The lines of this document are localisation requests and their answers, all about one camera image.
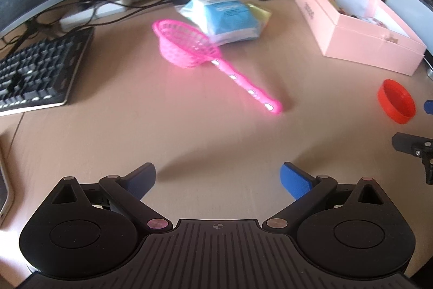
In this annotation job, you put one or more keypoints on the wooden desktop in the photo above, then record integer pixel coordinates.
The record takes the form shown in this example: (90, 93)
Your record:
(203, 126)

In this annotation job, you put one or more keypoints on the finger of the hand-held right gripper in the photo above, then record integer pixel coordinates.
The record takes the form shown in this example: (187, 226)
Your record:
(429, 107)
(411, 143)

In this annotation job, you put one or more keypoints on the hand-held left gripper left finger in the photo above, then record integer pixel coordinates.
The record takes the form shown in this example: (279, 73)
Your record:
(142, 179)

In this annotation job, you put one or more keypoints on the pink cardboard box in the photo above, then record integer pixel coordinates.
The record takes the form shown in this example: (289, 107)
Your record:
(355, 45)

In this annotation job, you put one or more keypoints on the white power strip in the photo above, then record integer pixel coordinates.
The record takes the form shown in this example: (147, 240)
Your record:
(108, 8)

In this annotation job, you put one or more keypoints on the pink plastic strainer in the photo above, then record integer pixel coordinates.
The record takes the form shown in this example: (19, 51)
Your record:
(182, 42)

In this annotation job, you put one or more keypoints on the blue wet wipes pack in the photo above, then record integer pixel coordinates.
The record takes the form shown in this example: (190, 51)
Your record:
(226, 14)

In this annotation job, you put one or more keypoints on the black keyboard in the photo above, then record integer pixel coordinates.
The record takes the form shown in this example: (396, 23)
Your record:
(33, 72)

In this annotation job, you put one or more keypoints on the grey flat device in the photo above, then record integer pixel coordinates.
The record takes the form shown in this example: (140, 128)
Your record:
(4, 194)

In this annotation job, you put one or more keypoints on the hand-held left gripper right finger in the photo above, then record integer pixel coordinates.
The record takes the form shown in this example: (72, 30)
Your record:
(296, 179)

